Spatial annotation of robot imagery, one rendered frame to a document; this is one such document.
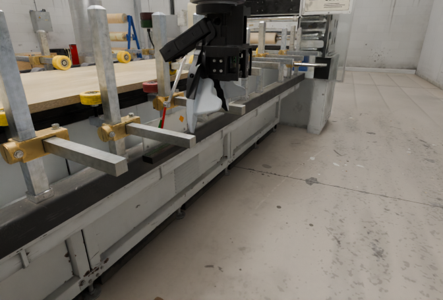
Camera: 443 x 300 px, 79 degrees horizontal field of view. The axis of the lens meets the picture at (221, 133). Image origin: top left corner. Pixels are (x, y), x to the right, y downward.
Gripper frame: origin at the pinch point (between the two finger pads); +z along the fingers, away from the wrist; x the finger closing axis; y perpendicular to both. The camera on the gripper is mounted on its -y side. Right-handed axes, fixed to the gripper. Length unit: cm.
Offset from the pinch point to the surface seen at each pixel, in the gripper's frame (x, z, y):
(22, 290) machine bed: -10, 67, -68
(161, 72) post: 39, -3, -39
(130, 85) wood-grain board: 43, 4, -57
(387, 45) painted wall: 902, 16, 136
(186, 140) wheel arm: 16.1, 12.4, -15.0
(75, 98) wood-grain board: 18, 5, -59
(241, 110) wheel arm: 40.5, 8.9, -7.5
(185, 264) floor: 44, 94, -36
